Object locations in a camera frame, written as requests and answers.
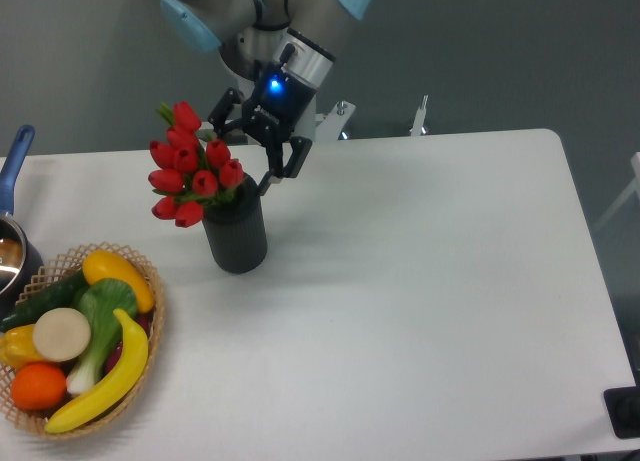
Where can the black device at table edge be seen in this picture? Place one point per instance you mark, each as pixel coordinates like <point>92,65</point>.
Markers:
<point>623,409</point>

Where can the orange fruit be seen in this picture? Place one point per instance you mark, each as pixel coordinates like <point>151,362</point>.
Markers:
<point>38,386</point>

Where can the white frame at right edge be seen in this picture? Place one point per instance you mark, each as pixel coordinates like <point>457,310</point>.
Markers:
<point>629,191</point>

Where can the yellow banana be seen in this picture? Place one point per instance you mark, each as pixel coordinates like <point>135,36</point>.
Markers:
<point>113,387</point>

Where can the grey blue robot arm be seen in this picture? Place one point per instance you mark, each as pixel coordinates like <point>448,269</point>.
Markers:
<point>280,51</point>

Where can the green cucumber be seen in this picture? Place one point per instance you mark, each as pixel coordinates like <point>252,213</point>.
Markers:
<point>59,294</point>

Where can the woven wicker basket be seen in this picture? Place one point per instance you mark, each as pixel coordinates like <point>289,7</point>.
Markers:
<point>63,265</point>

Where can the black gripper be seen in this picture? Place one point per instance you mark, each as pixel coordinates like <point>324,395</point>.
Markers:
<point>284,103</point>

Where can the yellow bell pepper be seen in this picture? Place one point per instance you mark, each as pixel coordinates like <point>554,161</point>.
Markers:
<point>18,349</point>

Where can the blue handled saucepan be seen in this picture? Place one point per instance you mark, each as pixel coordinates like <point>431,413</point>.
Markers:
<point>20,260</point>

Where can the dark grey ribbed vase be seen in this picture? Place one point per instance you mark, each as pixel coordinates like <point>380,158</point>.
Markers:
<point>236,231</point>

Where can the red tulip bouquet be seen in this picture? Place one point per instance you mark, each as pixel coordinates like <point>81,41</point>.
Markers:
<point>192,174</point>

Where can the purple red vegetable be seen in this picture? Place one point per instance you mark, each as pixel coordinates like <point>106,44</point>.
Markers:
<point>144,321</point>

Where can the beige round radish slice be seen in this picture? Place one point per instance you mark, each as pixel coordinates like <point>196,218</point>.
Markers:
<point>61,334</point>

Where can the green bok choy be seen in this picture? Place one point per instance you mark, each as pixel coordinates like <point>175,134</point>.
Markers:
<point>97,304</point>

